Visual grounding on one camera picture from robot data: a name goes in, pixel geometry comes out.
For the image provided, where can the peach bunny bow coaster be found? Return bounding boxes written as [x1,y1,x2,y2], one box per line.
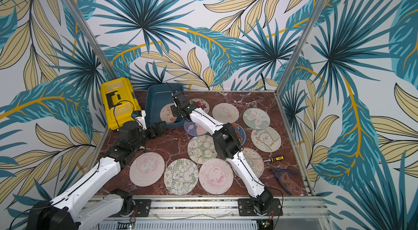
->
[160,103,177,124]

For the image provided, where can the yellow plastic toolbox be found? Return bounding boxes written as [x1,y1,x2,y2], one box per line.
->
[101,78,142,131]

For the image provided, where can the pink rainbow unicorn coaster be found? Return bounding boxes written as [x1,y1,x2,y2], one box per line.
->
[130,152,165,187]

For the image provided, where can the silver aluminium corner post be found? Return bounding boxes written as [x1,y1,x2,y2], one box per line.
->
[275,0,327,97]

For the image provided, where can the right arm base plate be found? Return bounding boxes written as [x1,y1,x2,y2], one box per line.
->
[237,198,283,217]

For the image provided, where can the aluminium front rail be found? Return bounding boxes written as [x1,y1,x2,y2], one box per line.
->
[85,196,331,220]

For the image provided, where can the cream blue doodle coaster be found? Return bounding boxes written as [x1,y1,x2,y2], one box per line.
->
[242,148,265,178]

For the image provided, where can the blue handled pliers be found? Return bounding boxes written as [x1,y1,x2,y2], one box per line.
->
[269,166,299,195]

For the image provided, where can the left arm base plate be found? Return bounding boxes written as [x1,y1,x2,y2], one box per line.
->
[110,199,151,219]

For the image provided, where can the silver aluminium left post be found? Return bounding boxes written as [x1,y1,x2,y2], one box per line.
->
[62,0,117,80]

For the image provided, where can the pink unicorn ring coaster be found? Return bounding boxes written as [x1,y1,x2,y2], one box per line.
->
[199,158,234,195]

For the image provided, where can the cream cat flower coaster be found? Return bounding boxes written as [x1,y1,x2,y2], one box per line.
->
[251,127,282,153]

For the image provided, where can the yellow black screwdriver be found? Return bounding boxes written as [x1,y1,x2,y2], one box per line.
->
[263,155,284,163]

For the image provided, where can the dark blue bunny coaster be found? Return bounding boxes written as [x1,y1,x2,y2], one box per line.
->
[184,121,207,137]

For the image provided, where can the teal plastic storage box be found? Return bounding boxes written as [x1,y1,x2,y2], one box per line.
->
[145,83,185,129]

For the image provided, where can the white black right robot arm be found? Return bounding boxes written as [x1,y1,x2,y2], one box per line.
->
[172,91,273,215]

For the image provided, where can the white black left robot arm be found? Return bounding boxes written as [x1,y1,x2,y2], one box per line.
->
[27,121,165,230]

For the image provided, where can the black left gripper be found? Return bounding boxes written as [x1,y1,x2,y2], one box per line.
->
[132,120,166,151]

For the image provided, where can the green outline bear coaster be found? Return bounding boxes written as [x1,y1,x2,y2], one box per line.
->
[187,135,218,164]

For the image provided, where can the floral rose coaster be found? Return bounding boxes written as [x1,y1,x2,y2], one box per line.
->
[189,98,210,114]

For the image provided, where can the blue denim cartoon coaster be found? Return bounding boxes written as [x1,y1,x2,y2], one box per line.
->
[232,123,247,145]

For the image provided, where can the unicorn on moon coaster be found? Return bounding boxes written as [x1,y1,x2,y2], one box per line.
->
[212,103,239,123]

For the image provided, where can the green bunny coaster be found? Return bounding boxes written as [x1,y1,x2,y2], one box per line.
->
[243,108,271,130]

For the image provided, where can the green white flower coaster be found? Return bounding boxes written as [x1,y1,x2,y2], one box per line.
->
[164,158,199,195]

